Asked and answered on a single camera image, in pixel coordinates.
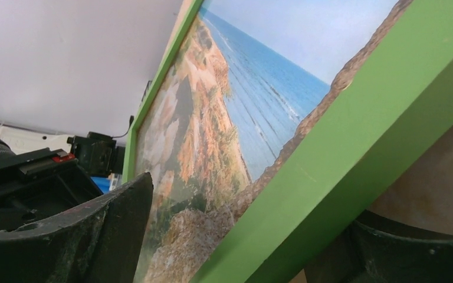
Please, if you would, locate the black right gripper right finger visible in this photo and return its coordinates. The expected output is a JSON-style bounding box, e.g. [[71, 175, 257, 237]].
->
[[304, 210, 453, 282]]

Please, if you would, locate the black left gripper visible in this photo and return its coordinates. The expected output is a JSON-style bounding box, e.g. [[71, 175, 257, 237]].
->
[[0, 132, 125, 231]]

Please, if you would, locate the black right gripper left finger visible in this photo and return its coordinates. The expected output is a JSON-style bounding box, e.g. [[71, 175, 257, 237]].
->
[[0, 172, 153, 282]]

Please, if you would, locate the green wooden picture frame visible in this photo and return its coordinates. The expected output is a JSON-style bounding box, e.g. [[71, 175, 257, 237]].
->
[[123, 1, 453, 282]]

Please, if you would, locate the coastal landscape photo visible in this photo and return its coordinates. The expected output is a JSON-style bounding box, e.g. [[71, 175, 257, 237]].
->
[[133, 1, 409, 282]]

